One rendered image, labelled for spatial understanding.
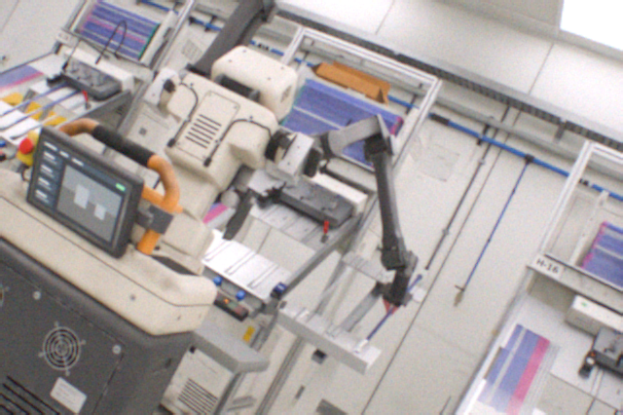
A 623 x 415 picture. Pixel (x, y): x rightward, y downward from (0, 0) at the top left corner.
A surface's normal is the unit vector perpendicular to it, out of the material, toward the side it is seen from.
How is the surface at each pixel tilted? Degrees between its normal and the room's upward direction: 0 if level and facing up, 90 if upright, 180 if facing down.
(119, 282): 90
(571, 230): 90
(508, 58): 90
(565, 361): 44
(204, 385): 90
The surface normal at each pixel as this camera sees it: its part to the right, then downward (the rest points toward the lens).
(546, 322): 0.12, -0.78
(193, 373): -0.31, -0.22
